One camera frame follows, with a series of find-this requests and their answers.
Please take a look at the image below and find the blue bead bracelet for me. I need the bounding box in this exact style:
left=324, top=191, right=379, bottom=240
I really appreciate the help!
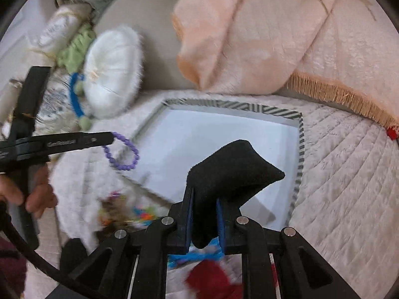
left=167, top=237, right=225, bottom=270

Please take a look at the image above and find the striped tray box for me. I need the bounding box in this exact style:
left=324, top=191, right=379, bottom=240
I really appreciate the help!
left=123, top=99, right=304, bottom=230

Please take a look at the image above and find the black cable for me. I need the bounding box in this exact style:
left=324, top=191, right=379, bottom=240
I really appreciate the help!
left=0, top=200, right=103, bottom=299

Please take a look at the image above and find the round white satin cushion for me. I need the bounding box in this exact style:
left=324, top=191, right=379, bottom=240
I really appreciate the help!
left=83, top=25, right=143, bottom=119

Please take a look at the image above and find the colourful charm bead bracelet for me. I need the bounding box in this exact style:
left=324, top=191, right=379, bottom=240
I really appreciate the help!
left=130, top=204, right=162, bottom=226

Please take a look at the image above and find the leopard print bow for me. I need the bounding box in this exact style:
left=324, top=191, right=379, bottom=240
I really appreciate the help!
left=98, top=192, right=129, bottom=227

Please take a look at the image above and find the red satin bow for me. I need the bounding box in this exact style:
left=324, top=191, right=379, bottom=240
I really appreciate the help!
left=185, top=260, right=243, bottom=299

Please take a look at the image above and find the green plush toy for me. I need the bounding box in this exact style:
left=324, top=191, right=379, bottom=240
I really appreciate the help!
left=57, top=22, right=96, bottom=130

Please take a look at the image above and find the peach fringed blanket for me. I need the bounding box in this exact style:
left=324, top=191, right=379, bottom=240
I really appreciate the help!
left=173, top=0, right=398, bottom=129

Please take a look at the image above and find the purple bead bracelet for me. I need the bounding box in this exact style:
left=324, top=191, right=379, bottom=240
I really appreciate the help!
left=101, top=131, right=141, bottom=172

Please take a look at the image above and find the black velvet cushion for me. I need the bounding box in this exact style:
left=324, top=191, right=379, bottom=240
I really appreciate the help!
left=186, top=140, right=285, bottom=248

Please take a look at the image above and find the person's left hand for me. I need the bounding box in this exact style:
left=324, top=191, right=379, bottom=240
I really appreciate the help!
left=1, top=164, right=58, bottom=219

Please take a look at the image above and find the embroidered floral pillow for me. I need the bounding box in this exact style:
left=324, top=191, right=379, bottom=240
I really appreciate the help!
left=1, top=70, right=80, bottom=141

